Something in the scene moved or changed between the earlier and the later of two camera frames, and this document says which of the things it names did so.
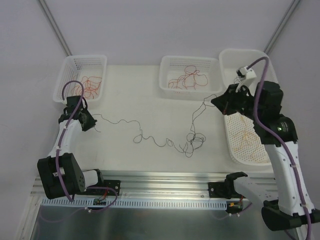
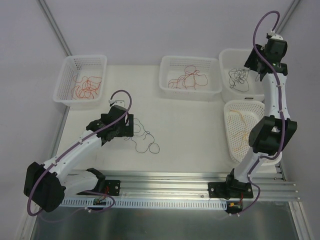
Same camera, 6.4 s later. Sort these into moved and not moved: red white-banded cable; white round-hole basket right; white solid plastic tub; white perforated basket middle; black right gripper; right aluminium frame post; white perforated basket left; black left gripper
Moved: black left gripper; black right gripper
Not moved: white perforated basket left; white round-hole basket right; white perforated basket middle; red white-banded cable; white solid plastic tub; right aluminium frame post
